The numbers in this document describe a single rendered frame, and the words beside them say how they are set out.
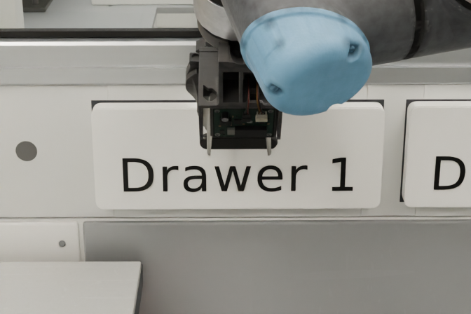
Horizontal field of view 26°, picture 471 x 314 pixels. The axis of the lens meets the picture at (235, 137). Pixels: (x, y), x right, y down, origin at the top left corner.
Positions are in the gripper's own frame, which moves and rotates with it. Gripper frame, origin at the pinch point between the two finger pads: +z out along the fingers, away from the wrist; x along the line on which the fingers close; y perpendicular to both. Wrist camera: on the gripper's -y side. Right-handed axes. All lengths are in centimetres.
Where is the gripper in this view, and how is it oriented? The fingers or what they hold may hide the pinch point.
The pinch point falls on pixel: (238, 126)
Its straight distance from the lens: 99.5
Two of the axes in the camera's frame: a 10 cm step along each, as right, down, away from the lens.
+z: -0.1, 5.5, 8.4
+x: 10.0, 0.0, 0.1
